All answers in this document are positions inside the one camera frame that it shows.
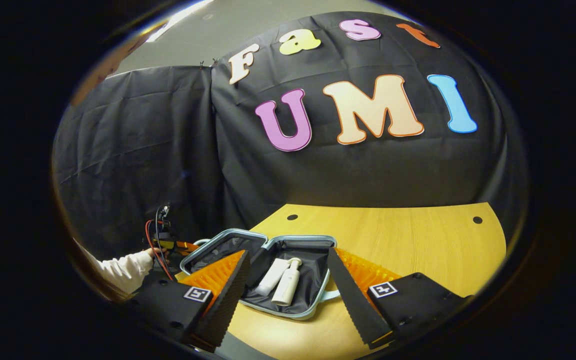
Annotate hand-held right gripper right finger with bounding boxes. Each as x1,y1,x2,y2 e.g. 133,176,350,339
327,246,474,350

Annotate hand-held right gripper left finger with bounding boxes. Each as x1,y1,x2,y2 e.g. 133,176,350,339
133,250,251,353

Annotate light blue suitcase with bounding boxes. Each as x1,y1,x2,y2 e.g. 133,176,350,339
179,228,342,321

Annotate white cream tube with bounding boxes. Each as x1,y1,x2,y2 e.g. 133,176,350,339
253,258,292,297

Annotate white pump bottle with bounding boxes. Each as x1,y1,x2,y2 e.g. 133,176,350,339
271,257,303,307

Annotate black backdrop cloth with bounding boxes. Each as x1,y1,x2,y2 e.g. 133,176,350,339
52,11,529,261

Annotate red cable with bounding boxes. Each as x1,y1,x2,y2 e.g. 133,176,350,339
144,220,175,282

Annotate black cable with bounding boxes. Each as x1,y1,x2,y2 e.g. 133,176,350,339
154,202,172,251

